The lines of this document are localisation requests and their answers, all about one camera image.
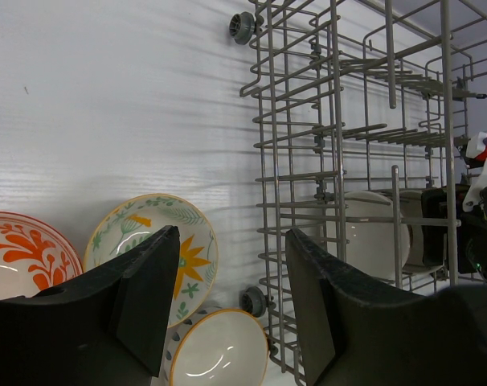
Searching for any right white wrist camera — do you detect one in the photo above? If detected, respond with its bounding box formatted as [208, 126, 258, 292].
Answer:
[462, 132, 487, 212]

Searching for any leaf and flower pattern bowl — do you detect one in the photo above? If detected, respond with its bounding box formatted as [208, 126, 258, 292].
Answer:
[82, 193, 219, 327]

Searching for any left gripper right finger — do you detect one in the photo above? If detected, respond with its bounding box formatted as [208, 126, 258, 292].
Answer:
[285, 229, 487, 385]

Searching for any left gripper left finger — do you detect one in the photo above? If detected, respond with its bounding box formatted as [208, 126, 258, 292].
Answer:
[0, 226, 180, 385]

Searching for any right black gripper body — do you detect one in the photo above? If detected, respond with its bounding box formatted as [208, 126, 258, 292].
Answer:
[460, 187, 487, 281]

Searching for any plain white bowl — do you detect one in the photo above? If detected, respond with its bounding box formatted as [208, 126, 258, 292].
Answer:
[399, 190, 444, 276]

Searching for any white bowl with patterned outside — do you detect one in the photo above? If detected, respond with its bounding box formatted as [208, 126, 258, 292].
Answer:
[162, 306, 268, 386]

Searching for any grey wire dish rack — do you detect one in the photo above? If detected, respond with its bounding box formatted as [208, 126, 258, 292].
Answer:
[229, 1, 487, 385]

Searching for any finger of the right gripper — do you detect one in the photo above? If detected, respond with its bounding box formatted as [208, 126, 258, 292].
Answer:
[421, 187, 448, 266]

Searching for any orange coral pattern bowl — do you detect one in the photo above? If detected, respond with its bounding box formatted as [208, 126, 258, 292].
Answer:
[0, 211, 83, 300]

